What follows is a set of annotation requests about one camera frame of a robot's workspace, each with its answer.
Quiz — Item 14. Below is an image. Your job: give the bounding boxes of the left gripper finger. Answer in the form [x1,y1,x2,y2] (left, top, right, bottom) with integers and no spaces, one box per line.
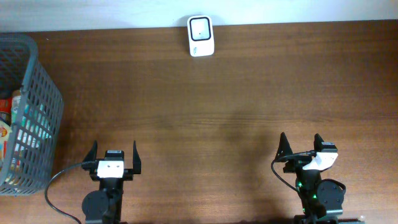
[83,140,98,162]
[132,141,142,174]

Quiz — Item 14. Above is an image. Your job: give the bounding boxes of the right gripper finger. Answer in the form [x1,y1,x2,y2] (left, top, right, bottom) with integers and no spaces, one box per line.
[275,132,293,159]
[313,133,324,151]

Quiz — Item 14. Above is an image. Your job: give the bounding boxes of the spaghetti pack orange ends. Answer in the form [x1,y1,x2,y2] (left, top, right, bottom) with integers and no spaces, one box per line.
[1,90,22,125]

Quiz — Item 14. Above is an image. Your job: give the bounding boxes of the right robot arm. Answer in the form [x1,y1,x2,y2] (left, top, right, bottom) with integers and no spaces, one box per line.
[271,133,346,223]

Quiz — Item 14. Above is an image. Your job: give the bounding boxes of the white barcode scanner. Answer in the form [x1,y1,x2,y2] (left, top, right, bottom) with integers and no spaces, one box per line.
[187,15,215,57]

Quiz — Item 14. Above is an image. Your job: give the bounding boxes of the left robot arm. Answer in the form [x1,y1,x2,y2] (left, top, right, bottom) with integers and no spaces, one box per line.
[81,141,141,224]

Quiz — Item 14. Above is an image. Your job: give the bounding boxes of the yellow snack bag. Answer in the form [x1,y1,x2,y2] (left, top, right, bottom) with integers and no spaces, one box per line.
[0,120,12,168]

